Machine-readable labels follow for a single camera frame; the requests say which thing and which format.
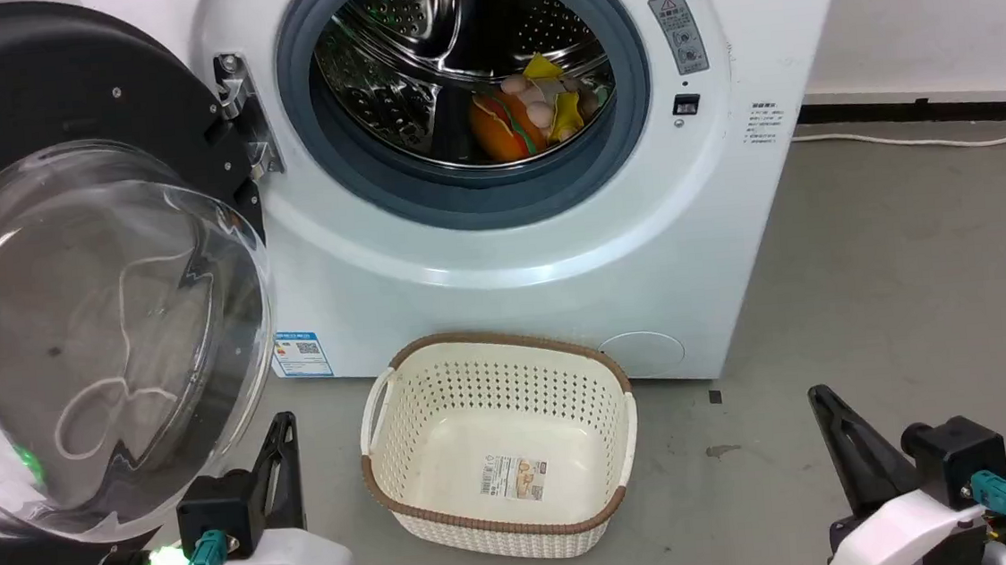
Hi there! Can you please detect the paper product label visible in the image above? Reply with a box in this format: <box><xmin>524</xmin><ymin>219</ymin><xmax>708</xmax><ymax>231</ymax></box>
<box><xmin>478</xmin><ymin>451</ymin><xmax>550</xmax><ymax>507</ymax></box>

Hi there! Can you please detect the white floor cable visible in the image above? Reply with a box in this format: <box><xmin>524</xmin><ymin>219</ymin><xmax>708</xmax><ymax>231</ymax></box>
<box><xmin>792</xmin><ymin>117</ymin><xmax>1006</xmax><ymax>160</ymax></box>

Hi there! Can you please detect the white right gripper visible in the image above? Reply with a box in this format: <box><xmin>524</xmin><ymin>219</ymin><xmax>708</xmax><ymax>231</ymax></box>
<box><xmin>806</xmin><ymin>370</ymin><xmax>1006</xmax><ymax>565</ymax></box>

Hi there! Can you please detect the blue energy label sticker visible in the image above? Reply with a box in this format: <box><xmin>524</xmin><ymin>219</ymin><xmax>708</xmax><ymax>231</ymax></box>
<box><xmin>270</xmin><ymin>329</ymin><xmax>335</xmax><ymax>382</ymax></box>

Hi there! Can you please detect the metal washer door hinge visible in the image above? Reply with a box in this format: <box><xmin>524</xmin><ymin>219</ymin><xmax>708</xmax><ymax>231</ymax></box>
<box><xmin>213</xmin><ymin>49</ymin><xmax>286</xmax><ymax>183</ymax></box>

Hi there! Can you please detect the open washer door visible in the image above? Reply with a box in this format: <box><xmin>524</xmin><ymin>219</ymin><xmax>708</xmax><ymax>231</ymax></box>
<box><xmin>0</xmin><ymin>0</ymin><xmax>298</xmax><ymax>565</ymax></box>

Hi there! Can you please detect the stainless steel washer drum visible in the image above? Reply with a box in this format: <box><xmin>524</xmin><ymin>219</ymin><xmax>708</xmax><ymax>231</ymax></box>
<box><xmin>306</xmin><ymin>0</ymin><xmax>623</xmax><ymax>184</ymax></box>

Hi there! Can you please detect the black wall baseboard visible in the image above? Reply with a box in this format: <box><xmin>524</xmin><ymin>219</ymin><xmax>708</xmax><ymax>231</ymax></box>
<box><xmin>796</xmin><ymin>86</ymin><xmax>1006</xmax><ymax>142</ymax></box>

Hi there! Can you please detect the grey warning sticker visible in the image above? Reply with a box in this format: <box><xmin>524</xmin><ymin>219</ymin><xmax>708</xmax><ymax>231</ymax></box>
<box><xmin>648</xmin><ymin>0</ymin><xmax>712</xmax><ymax>80</ymax></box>

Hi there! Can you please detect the yellow and beige plush doll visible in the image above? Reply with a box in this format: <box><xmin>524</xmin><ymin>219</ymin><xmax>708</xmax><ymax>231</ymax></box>
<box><xmin>499</xmin><ymin>47</ymin><xmax>615</xmax><ymax>149</ymax></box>

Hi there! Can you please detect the round white filter cover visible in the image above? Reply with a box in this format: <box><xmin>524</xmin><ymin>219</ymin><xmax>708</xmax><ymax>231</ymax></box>
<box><xmin>597</xmin><ymin>329</ymin><xmax>689</xmax><ymax>384</ymax></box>

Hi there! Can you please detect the orange hamburger plush toy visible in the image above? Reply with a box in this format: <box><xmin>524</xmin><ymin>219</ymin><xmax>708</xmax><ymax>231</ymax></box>
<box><xmin>465</xmin><ymin>81</ymin><xmax>553</xmax><ymax>166</ymax></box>

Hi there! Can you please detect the cream laundry basket brown rim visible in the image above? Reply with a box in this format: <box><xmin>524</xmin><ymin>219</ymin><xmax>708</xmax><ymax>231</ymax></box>
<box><xmin>351</xmin><ymin>317</ymin><xmax>650</xmax><ymax>565</ymax></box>

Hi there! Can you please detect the white front-load washing machine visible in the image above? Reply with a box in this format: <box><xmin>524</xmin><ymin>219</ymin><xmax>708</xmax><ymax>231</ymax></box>
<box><xmin>77</xmin><ymin>0</ymin><xmax>884</xmax><ymax>428</ymax></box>

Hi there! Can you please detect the small printed text sticker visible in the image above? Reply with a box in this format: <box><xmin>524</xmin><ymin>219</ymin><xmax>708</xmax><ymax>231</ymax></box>
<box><xmin>745</xmin><ymin>98</ymin><xmax>792</xmax><ymax>148</ymax></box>

